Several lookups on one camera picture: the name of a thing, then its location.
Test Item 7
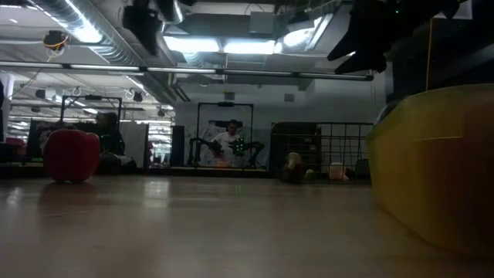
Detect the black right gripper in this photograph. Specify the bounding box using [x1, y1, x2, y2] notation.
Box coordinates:
[327, 0, 460, 75]

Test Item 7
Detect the red bell pepper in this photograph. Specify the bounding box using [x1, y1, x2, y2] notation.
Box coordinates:
[42, 129, 101, 184]

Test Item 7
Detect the grey ceiling box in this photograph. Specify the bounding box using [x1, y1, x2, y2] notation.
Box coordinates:
[249, 11, 275, 36]

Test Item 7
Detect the yellow plastic tray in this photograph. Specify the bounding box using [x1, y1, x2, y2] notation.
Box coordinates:
[364, 83, 494, 259]

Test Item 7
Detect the person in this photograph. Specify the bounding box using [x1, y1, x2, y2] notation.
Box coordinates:
[94, 111, 127, 155]
[215, 119, 248, 163]

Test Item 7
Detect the black speaker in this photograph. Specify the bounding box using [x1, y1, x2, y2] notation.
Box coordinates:
[171, 125, 185, 167]

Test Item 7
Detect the white partition panel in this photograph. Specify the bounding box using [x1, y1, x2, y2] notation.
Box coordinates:
[119, 121, 150, 169]

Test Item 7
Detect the wire mesh basket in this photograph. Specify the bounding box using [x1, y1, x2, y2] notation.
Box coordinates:
[269, 121, 374, 185]

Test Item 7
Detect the black table frame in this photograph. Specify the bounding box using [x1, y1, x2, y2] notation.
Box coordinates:
[0, 161, 371, 181]

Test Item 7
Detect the long ceiling light rail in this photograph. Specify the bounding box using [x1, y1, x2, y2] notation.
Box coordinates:
[0, 59, 374, 81]

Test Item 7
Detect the yellow ceiling cord reel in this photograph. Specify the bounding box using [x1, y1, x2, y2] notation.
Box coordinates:
[42, 29, 70, 51]

